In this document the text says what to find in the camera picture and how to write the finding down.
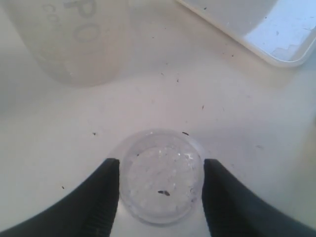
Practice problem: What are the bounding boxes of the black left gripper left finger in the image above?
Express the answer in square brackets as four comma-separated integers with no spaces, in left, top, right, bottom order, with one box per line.
[0,158,119,237]

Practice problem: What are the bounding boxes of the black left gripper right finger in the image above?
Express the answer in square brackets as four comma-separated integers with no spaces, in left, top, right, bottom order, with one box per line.
[202,159,316,237]

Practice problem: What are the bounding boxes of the clear dome shaker lid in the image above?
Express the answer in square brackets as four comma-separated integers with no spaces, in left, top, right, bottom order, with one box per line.
[109,128,205,227]

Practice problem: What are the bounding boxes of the translucent white plastic cup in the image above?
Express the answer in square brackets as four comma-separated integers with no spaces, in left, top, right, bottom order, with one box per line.
[0,0,131,86]

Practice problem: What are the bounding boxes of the white rectangular tray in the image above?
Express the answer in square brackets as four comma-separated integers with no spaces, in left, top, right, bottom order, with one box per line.
[179,0,316,68]

